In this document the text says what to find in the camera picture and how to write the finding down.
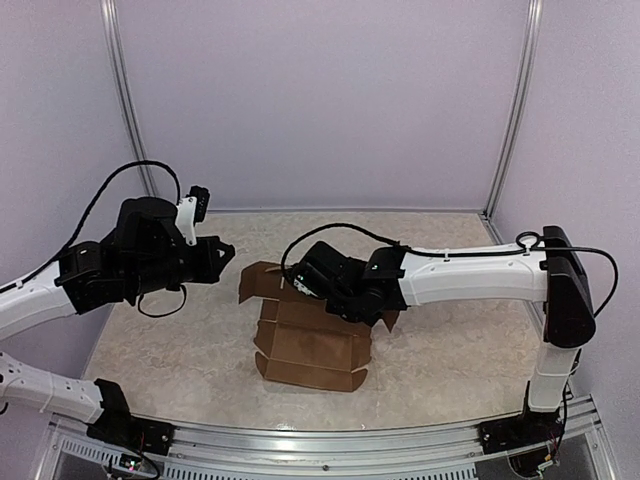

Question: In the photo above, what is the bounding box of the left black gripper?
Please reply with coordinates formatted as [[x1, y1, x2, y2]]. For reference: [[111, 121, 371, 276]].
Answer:
[[127, 235, 235, 297]]

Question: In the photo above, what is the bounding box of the brown cardboard box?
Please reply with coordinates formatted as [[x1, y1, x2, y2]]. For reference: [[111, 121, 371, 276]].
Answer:
[[238, 261, 373, 393]]

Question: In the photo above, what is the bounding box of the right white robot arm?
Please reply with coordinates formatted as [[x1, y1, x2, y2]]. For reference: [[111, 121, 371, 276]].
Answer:
[[280, 226, 596, 444]]

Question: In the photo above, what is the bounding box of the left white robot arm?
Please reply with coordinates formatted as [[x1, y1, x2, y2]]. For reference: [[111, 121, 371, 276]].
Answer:
[[1, 195, 235, 445]]

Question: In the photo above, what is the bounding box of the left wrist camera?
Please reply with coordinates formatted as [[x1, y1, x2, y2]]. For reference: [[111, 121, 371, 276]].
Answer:
[[175, 185, 210, 246]]

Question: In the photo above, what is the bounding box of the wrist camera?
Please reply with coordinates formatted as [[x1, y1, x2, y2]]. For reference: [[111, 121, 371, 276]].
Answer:
[[175, 185, 210, 246], [293, 273, 317, 298]]

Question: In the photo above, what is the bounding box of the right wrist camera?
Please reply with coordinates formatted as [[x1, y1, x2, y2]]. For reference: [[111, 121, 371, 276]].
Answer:
[[293, 273, 317, 298]]

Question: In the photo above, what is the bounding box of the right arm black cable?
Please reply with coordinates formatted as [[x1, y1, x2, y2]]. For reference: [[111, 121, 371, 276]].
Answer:
[[280, 223, 619, 319]]

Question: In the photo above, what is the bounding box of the front aluminium rail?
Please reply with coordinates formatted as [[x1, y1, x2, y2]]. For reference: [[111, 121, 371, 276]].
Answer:
[[35, 396, 620, 479]]

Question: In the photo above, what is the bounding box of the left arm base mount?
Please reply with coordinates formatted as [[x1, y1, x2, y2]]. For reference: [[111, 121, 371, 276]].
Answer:
[[86, 379, 176, 456]]

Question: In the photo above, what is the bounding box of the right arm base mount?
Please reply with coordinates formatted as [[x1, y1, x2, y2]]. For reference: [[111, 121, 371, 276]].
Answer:
[[477, 383, 565, 455]]

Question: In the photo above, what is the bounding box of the left aluminium frame post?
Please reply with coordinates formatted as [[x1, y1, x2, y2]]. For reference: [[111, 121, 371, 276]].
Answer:
[[99, 0, 159, 196]]

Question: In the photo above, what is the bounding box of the aluminium frame post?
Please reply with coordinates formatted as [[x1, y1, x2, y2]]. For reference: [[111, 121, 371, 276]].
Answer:
[[483, 0, 544, 222], [99, 0, 159, 196]]

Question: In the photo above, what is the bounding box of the right aluminium frame post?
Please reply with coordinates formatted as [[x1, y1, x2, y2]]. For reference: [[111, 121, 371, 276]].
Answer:
[[483, 0, 544, 222]]

